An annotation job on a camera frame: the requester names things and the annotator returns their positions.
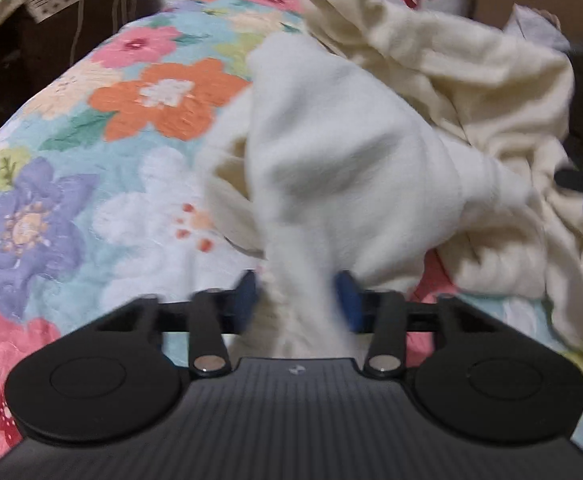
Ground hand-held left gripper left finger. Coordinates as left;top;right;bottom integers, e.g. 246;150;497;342
94;270;260;378

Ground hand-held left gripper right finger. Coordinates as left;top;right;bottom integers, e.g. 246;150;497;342
332;270;503;379

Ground cream fleece garment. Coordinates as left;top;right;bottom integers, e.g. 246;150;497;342
192;0;583;357

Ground floral bedspread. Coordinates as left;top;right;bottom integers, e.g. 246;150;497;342
0;0;583;467

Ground dark wooden nightstand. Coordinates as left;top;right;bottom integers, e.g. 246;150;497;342
0;0;185;128

